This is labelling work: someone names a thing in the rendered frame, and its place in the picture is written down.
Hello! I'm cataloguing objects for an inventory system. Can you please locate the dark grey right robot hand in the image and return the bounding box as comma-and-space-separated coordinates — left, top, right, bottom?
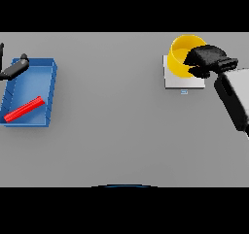
183, 44, 239, 80

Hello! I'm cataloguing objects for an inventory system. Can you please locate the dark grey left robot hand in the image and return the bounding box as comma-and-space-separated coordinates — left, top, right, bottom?
0, 42, 30, 82

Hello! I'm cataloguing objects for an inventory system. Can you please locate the yellow bowl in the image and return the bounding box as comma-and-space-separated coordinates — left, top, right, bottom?
166, 34, 208, 80

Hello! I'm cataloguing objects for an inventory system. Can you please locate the red beaker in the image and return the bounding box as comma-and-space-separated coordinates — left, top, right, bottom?
3, 95, 46, 123

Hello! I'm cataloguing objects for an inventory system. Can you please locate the pale square measuring scale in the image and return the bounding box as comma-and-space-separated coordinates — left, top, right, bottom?
162, 54, 206, 95

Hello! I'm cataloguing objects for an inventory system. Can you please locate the blue tray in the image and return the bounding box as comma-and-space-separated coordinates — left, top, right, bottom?
0, 57, 58, 128

